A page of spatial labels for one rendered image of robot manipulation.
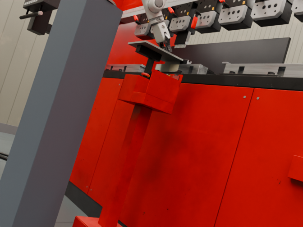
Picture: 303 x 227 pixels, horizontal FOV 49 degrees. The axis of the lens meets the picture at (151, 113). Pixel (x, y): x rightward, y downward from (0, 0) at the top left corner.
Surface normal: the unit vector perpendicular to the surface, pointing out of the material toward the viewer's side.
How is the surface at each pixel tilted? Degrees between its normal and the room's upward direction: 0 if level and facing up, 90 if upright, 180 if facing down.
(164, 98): 90
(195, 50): 90
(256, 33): 90
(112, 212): 90
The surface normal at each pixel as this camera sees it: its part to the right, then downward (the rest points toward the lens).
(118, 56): 0.56, 0.12
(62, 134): 0.73, 0.18
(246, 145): -0.77, -0.28
